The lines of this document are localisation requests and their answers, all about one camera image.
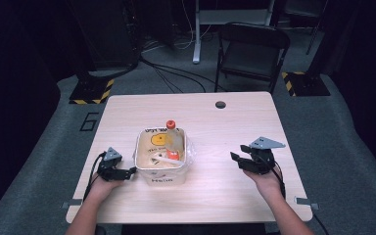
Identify white desk frame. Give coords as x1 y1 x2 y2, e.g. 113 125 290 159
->
192 0 277 65

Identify black floor cables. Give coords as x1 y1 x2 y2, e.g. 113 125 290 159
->
139 56 227 95

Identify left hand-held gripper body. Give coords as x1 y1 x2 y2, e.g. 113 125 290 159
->
97 146 127 182

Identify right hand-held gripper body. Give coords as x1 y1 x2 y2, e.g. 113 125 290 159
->
238 136 287 175

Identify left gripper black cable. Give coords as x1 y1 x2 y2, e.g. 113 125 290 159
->
82 151 108 203

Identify clear bottle with orange cap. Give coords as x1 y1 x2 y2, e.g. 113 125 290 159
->
164 119 186 162

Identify person's right hand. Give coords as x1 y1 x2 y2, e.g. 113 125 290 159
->
243 163 286 201

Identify white square bin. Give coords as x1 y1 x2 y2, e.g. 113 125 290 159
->
134 126 190 187

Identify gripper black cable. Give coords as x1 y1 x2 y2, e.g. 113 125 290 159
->
258 153 330 235
82 151 108 203

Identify person's left hand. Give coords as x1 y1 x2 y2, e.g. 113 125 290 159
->
88 175 125 203

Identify black folding chair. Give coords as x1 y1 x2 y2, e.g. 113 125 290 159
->
213 22 292 96

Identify striped black stand base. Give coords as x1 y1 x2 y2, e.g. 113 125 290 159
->
69 75 116 106
280 70 332 98

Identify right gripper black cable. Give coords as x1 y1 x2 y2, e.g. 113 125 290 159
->
258 153 330 235

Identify grey metal table bracket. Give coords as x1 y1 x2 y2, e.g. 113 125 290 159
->
60 198 83 211
294 196 320 211

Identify white floor cables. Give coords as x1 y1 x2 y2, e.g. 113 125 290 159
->
142 0 213 53

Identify clear printed plastic bag liner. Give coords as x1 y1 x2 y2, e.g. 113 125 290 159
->
132 126 198 173

